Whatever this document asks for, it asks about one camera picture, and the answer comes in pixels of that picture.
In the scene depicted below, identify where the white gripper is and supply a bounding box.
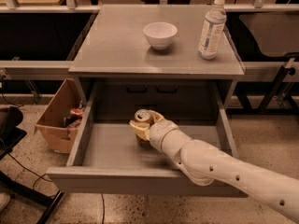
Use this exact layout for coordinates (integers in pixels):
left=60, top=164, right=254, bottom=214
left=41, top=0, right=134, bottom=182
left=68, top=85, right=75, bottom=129
left=129, top=110, right=178, bottom=151

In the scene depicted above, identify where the orange soda can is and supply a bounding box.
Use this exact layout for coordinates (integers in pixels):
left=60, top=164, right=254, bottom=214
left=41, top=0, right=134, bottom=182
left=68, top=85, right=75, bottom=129
left=134, top=109, right=152, bottom=126

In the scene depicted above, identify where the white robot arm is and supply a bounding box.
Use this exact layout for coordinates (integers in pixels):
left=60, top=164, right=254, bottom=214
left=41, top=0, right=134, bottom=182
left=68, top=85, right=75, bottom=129
left=130, top=109, right=299, bottom=222

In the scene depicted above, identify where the open grey top drawer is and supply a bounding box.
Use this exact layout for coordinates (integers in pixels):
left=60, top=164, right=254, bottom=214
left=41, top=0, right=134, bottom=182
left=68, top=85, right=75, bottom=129
left=47, top=80, right=242, bottom=197

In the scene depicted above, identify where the red can in box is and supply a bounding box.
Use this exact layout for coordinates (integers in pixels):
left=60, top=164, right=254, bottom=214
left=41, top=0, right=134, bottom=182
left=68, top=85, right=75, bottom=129
left=70, top=108, right=84, bottom=119

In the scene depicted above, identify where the grey metal cabinet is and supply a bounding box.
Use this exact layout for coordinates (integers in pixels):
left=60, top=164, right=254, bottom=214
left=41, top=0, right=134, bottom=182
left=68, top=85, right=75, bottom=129
left=70, top=5, right=243, bottom=122

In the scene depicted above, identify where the white ceramic bowl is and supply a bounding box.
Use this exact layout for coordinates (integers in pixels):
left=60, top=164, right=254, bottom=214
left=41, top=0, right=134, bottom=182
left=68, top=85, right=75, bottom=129
left=143, top=22, right=178, bottom=49

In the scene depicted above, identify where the brown cardboard box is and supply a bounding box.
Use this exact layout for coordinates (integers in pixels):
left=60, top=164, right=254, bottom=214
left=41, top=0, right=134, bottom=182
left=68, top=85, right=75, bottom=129
left=36, top=78, right=81, bottom=153

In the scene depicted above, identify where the clear plastic water bottle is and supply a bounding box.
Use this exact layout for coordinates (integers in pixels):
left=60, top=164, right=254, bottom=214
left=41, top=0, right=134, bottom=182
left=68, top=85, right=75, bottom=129
left=198, top=0, right=227, bottom=60

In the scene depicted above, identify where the black chair base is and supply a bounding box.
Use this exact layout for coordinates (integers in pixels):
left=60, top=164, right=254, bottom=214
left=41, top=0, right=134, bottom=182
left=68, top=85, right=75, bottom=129
left=0, top=105, right=65, bottom=224

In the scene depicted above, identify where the grey chair on right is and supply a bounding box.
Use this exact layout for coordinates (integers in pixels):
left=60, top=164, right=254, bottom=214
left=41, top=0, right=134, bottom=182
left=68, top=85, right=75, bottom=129
left=240, top=12, right=299, bottom=114

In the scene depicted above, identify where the black floor cable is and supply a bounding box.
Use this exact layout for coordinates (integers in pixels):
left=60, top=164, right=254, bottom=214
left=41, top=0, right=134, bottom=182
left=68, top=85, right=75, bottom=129
left=100, top=193, right=107, bottom=224

